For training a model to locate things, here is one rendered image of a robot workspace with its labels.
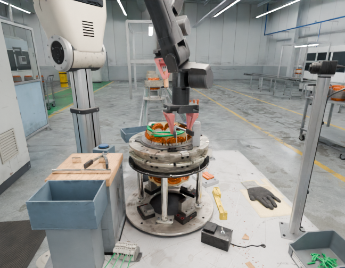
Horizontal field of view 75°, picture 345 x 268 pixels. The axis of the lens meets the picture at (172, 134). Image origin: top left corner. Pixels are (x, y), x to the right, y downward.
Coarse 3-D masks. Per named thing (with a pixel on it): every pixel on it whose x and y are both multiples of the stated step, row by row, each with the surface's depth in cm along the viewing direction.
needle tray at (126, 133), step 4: (124, 128) 116; (128, 128) 117; (132, 128) 118; (136, 128) 119; (140, 128) 120; (144, 128) 121; (120, 132) 116; (124, 132) 109; (128, 132) 118; (132, 132) 119; (136, 132) 109; (124, 136) 109; (128, 136) 107; (132, 136) 108; (124, 140) 110; (128, 140) 108; (144, 176) 119; (148, 176) 120; (144, 180) 120
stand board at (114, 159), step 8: (88, 160) 78; (112, 160) 78; (120, 160) 81; (64, 168) 72; (72, 168) 72; (80, 168) 72; (88, 168) 72; (96, 168) 72; (104, 168) 72; (112, 168) 72; (48, 176) 67; (56, 176) 67; (64, 176) 67; (72, 176) 67; (80, 176) 67; (88, 176) 67; (96, 176) 67; (104, 176) 67; (112, 176) 69
